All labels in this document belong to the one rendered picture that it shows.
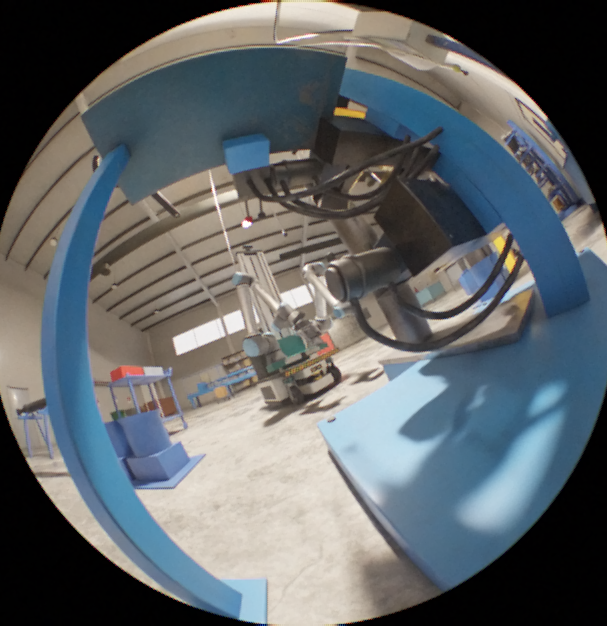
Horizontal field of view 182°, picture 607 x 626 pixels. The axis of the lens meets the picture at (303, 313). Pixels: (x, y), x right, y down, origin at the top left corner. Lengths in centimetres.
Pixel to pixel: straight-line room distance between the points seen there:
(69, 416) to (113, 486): 9
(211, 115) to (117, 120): 28
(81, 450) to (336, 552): 39
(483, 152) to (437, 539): 73
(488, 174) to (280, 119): 63
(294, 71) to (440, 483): 92
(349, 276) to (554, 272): 57
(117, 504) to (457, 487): 37
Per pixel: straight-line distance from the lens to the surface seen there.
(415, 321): 103
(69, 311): 30
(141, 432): 115
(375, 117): 91
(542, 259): 63
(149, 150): 71
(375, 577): 38
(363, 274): 44
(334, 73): 78
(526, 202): 62
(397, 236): 50
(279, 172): 71
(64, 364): 27
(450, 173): 111
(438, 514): 27
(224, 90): 67
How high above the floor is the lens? 35
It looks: 13 degrees up
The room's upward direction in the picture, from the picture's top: 25 degrees counter-clockwise
